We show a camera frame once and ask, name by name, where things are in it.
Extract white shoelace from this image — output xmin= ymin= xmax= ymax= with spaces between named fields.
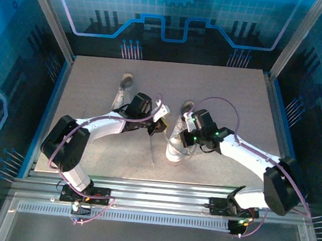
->
xmin=145 ymin=133 xmax=158 ymax=167
xmin=163 ymin=132 xmax=205 ymax=158

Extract white sneaker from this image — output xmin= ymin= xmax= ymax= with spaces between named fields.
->
xmin=110 ymin=71 xmax=139 ymax=116
xmin=164 ymin=98 xmax=206 ymax=165

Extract black controller box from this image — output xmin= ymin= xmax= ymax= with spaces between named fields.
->
xmin=69 ymin=199 xmax=93 ymax=218
xmin=226 ymin=219 xmax=251 ymax=238

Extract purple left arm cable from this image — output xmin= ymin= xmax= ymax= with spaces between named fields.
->
xmin=41 ymin=84 xmax=164 ymax=232

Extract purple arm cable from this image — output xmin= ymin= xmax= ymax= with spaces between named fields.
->
xmin=179 ymin=94 xmax=322 ymax=241
xmin=41 ymin=84 xmax=164 ymax=232

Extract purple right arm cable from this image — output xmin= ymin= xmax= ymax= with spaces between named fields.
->
xmin=179 ymin=94 xmax=322 ymax=241

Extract aluminium front rail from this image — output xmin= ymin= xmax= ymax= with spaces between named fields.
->
xmin=9 ymin=168 xmax=313 ymax=224

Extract aluminium side rail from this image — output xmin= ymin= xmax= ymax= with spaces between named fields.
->
xmin=17 ymin=52 xmax=77 ymax=182
xmin=256 ymin=71 xmax=303 ymax=167

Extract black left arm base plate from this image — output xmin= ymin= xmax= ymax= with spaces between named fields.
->
xmin=58 ymin=183 xmax=113 ymax=206

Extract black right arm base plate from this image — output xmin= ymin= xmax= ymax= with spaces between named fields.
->
xmin=207 ymin=197 xmax=261 ymax=219

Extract slotted grey cable duct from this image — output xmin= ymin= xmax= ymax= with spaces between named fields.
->
xmin=16 ymin=201 xmax=233 ymax=233

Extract aluminium corner post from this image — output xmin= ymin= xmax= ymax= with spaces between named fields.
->
xmin=17 ymin=0 xmax=82 ymax=65
xmin=267 ymin=0 xmax=322 ymax=84

